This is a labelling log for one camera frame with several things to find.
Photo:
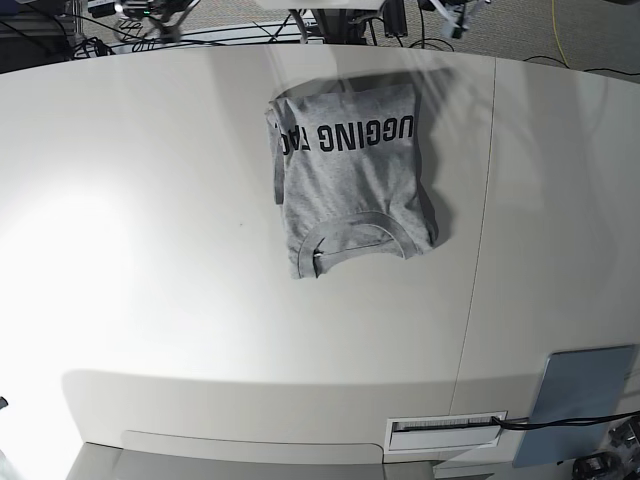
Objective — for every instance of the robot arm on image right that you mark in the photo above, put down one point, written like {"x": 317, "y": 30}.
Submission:
{"x": 456, "y": 14}

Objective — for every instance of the grey T-shirt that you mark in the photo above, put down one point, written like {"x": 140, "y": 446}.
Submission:
{"x": 345, "y": 177}

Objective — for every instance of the blue-grey flat pad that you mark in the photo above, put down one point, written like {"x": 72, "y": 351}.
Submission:
{"x": 575, "y": 384}

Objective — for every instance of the black device at corner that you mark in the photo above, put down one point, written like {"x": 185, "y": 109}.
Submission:
{"x": 599, "y": 466}

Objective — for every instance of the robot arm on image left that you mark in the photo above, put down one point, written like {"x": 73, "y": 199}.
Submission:
{"x": 165, "y": 16}

